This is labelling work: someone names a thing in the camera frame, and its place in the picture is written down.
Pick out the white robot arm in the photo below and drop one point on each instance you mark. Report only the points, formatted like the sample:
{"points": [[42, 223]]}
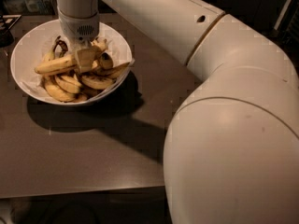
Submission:
{"points": [[231, 153]]}

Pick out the banana bunch in bowl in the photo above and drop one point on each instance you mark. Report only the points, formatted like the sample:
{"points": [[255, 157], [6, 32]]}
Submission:
{"points": [[73, 86]]}

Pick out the bottles on background shelf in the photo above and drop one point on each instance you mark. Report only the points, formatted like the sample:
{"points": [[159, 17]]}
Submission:
{"points": [[27, 7]]}

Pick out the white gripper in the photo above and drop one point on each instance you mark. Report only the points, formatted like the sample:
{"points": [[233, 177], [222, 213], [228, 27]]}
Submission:
{"points": [[79, 31]]}

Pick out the white paper bowl liner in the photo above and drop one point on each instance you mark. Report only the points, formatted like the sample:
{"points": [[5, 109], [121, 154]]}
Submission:
{"points": [[49, 68]]}

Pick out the black object at left edge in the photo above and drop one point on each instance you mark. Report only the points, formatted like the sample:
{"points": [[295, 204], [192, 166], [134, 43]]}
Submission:
{"points": [[6, 24]]}

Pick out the long top banana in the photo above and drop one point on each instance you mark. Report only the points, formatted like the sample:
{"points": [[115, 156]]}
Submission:
{"points": [[67, 62]]}

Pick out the white bowl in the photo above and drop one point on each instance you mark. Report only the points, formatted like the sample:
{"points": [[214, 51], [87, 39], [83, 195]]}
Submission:
{"points": [[29, 52]]}

